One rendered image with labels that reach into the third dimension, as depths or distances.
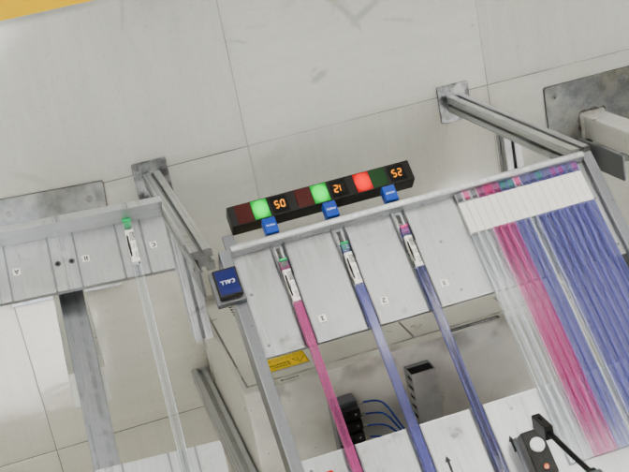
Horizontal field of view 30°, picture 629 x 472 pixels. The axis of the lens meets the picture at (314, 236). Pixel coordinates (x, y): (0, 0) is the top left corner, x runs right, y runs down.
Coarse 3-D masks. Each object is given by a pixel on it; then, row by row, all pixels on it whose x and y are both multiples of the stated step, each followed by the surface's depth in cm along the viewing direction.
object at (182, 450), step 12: (132, 228) 191; (132, 264) 188; (144, 288) 186; (144, 300) 185; (144, 312) 184; (156, 336) 182; (156, 348) 181; (156, 360) 180; (168, 384) 178; (168, 396) 177; (168, 408) 176; (180, 432) 175; (180, 444) 174; (180, 456) 173
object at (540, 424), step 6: (534, 414) 172; (540, 414) 172; (534, 420) 171; (540, 420) 170; (546, 420) 169; (534, 426) 171; (540, 426) 169; (546, 426) 168; (552, 426) 168; (540, 432) 170; (546, 432) 168; (552, 432) 168; (546, 438) 168
